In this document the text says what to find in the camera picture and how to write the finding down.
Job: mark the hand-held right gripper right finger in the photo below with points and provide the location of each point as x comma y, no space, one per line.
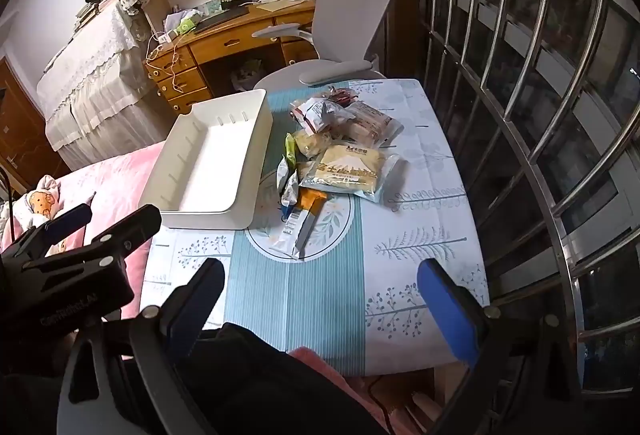
450,310

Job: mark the orange white stick packet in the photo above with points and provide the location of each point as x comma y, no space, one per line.
300,227

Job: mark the white lace cover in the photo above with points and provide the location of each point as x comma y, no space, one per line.
90,75

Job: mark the grey office chair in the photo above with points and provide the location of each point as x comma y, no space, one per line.
350,5

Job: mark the brown wooden door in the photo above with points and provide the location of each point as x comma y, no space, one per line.
15,125

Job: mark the black desk mat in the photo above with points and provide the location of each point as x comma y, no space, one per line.
220,20

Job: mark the metal window railing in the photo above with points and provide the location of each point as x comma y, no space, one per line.
550,115

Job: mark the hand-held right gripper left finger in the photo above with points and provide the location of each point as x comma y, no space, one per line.
187,320

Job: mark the green packet on desk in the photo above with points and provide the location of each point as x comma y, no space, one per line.
182,22

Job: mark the leaf print tablecloth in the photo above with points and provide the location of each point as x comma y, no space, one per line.
425,175

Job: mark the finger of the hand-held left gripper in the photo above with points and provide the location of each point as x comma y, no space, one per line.
70,220
135,225

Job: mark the silver white snack packet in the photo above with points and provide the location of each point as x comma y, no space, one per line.
284,182

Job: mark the red label pastry packet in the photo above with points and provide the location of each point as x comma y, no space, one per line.
372,127

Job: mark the mountain print bread packet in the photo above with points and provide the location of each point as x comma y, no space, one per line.
345,170

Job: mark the green label biscuit packet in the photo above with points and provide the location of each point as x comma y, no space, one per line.
307,144

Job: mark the white plastic storage bin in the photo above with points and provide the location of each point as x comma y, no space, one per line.
210,155

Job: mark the clear red-edged date packet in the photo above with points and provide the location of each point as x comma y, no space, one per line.
345,96

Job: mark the cartoon print pillow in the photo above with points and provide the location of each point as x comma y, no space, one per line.
37,205

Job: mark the pink blanket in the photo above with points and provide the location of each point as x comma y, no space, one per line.
110,185

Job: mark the person's black clothing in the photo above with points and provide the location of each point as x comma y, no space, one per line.
260,380

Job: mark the white crinkled snack packet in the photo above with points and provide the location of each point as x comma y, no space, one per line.
315,112

